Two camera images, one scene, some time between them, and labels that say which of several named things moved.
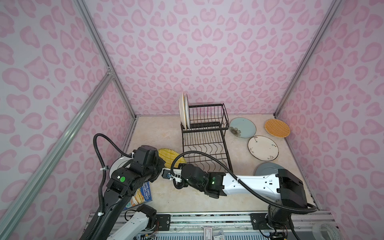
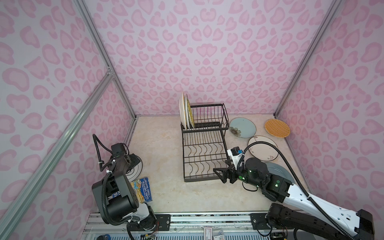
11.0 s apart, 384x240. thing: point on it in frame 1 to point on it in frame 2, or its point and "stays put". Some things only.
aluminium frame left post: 104,53 stays put
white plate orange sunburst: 187,112 stays put
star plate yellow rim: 182,111 stays put
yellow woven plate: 168,155 to 191,115
